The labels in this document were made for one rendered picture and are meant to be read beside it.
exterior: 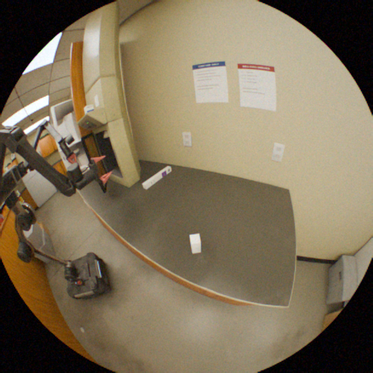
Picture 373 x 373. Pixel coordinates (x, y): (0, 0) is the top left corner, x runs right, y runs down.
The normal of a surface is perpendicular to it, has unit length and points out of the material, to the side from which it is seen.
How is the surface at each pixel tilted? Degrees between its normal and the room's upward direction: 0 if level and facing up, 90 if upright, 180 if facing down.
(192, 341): 0
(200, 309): 0
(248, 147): 90
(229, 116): 90
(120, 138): 90
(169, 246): 0
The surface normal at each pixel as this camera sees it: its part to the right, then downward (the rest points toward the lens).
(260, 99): -0.49, 0.55
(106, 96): 0.86, 0.22
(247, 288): -0.10, -0.80
